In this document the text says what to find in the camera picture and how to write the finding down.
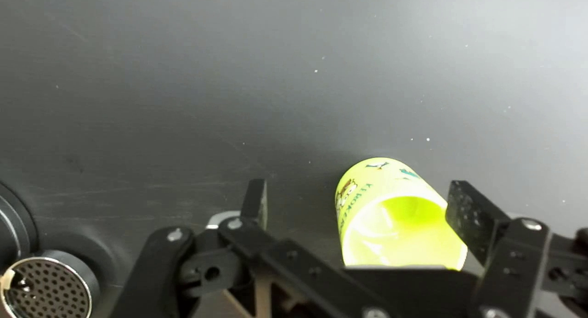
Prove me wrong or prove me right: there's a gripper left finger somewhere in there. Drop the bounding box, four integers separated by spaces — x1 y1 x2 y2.
109 179 391 318

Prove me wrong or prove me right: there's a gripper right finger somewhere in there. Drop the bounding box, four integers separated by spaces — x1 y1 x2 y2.
445 180 588 318

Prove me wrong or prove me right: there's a yellow-green printed plastic cup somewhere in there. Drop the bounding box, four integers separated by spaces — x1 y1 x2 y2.
335 157 468 271

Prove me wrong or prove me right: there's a black cylinder with perforated metal end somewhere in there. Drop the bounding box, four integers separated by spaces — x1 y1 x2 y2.
0 250 101 318

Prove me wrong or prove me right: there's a black round ringed object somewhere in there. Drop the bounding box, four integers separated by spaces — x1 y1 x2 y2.
0 182 39 269

